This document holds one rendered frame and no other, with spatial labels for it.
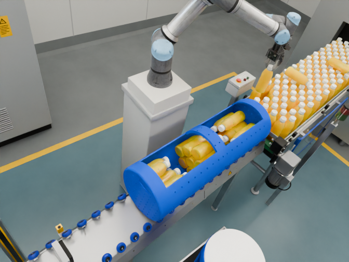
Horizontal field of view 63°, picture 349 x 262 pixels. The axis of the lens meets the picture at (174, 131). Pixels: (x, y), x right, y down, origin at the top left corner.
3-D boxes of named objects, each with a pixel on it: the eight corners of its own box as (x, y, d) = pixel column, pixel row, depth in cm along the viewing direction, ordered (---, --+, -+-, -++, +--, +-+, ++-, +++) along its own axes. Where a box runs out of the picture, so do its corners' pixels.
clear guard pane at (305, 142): (271, 178, 232) (300, 139, 196) (316, 135, 274) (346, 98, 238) (272, 178, 231) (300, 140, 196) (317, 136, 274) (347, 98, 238)
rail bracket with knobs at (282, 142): (265, 148, 192) (271, 138, 184) (271, 143, 195) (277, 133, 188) (277, 157, 188) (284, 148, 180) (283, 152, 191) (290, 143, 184)
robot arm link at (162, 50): (149, 71, 156) (151, 49, 146) (150, 57, 165) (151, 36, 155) (172, 73, 157) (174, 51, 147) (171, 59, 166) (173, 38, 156)
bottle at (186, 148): (179, 150, 155) (202, 135, 165) (188, 159, 152) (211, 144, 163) (183, 143, 149) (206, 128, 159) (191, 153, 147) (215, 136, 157)
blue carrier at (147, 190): (119, 184, 148) (126, 157, 125) (226, 116, 195) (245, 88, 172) (152, 229, 140) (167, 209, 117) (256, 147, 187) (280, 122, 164)
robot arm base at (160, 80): (142, 75, 169) (143, 60, 162) (165, 70, 175) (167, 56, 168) (152, 90, 160) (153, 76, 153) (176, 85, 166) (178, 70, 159)
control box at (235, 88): (224, 90, 210) (228, 79, 202) (241, 81, 221) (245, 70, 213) (235, 97, 206) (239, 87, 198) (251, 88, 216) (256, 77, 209)
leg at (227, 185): (210, 207, 257) (231, 167, 211) (214, 204, 260) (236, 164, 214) (214, 212, 254) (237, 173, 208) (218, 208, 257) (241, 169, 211)
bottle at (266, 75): (266, 92, 196) (278, 70, 182) (258, 94, 193) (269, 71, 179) (260, 86, 200) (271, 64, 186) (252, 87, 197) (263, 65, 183)
